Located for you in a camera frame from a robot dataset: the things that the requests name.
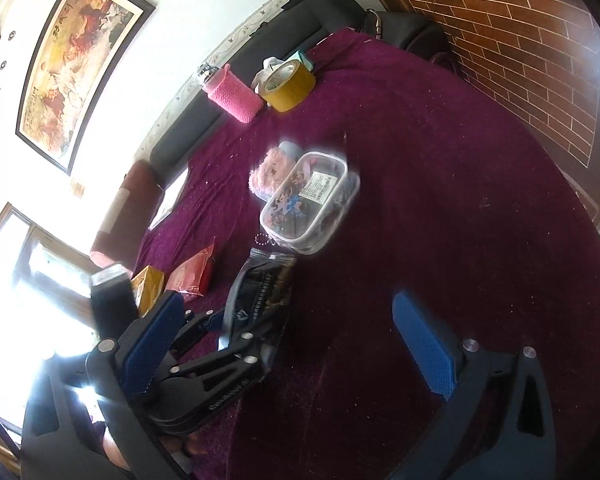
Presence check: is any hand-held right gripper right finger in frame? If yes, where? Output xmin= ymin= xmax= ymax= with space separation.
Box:
xmin=385 ymin=287 xmax=557 ymax=480

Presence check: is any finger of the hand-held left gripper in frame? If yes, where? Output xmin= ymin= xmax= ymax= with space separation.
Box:
xmin=215 ymin=327 xmax=268 ymax=367
xmin=172 ymin=307 xmax=231 ymax=357

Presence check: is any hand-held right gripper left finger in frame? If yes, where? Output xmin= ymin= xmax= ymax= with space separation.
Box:
xmin=20 ymin=290 xmax=192 ymax=480

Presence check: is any black foil packet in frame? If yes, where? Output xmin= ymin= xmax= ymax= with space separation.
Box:
xmin=220 ymin=247 xmax=299 ymax=376

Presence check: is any person's left hand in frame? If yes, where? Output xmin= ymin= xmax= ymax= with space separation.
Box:
xmin=162 ymin=432 xmax=211 ymax=461

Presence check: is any red packet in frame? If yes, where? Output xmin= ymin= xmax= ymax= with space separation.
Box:
xmin=166 ymin=245 xmax=216 ymax=299

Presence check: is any black box with grey top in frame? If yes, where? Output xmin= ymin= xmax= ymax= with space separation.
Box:
xmin=89 ymin=264 xmax=140 ymax=341

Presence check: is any yellow packet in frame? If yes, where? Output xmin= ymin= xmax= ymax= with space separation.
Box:
xmin=130 ymin=266 xmax=167 ymax=316

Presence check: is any white paper sheet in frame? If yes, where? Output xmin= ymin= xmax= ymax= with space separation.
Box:
xmin=150 ymin=170 xmax=191 ymax=231

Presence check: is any wooden framed window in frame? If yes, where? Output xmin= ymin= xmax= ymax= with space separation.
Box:
xmin=0 ymin=202 xmax=101 ymax=431

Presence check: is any maroon bolster pillow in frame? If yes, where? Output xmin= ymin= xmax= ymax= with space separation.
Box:
xmin=90 ymin=160 xmax=164 ymax=268

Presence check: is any purple blanket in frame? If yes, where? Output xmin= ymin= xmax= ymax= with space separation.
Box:
xmin=135 ymin=30 xmax=600 ymax=480

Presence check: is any clear plastic container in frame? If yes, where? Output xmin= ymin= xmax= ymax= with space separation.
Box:
xmin=259 ymin=150 xmax=361 ymax=256

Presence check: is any pink fluffy item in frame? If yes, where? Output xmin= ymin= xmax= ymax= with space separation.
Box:
xmin=249 ymin=147 xmax=296 ymax=199

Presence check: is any dark grey sofa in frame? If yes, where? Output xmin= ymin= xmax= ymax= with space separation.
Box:
xmin=149 ymin=0 xmax=449 ymax=173

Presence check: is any bottle with pink knitted sleeve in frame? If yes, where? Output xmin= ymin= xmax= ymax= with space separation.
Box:
xmin=196 ymin=62 xmax=265 ymax=125

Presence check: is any yellow tape roll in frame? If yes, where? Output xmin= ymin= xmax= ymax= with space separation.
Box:
xmin=258 ymin=60 xmax=317 ymax=113

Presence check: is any brown brick-pattern wooden cabinet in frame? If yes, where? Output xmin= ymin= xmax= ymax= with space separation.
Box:
xmin=350 ymin=0 xmax=600 ymax=226

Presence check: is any framed wall painting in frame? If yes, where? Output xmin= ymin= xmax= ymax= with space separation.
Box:
xmin=15 ymin=0 xmax=158 ymax=177

